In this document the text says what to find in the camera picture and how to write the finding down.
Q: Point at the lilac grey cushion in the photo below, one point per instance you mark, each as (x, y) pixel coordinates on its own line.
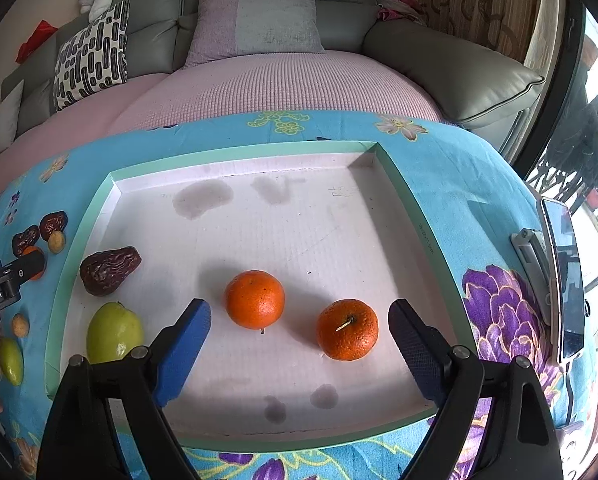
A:
(229, 28)

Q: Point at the small round red date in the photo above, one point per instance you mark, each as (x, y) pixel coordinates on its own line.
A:
(50, 223)

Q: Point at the red bag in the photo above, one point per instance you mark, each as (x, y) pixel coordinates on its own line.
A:
(41, 33)

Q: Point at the grey leather sofa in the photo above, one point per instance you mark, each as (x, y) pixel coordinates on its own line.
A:
(474, 87)

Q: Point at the orange tangerine with stem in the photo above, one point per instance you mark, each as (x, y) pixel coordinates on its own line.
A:
(347, 330)

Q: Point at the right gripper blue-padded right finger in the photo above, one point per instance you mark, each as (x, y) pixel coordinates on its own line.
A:
(424, 350)

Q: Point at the smartphone on stand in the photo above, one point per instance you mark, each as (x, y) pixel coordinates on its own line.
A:
(551, 260)

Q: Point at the brown longan near date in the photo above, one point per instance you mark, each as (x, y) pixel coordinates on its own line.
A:
(56, 242)

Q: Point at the light grey cushion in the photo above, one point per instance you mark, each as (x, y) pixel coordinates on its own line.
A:
(9, 114)

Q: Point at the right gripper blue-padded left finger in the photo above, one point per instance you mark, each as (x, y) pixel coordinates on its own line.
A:
(176, 348)

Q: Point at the brown patterned curtain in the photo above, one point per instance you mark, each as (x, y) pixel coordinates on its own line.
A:
(504, 26)

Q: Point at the large green jujube fruit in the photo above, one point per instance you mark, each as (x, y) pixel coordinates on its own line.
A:
(114, 331)

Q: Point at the brown longan near green fruit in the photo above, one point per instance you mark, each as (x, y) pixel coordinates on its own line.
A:
(20, 325)

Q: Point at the small green jujube fruit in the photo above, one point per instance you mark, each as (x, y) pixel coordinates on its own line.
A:
(11, 362)

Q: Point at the pink floral cloth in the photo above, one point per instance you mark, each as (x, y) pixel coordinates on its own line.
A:
(391, 10)

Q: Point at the blue floral tablecloth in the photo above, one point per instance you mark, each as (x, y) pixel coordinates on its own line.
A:
(468, 193)

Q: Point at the large wrinkled red date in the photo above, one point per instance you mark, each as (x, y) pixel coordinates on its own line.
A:
(102, 273)

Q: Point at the pink sofa seat cover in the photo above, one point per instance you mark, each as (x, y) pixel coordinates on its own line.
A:
(331, 80)

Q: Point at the black white patterned cushion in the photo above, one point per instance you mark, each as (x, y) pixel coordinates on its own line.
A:
(93, 59)

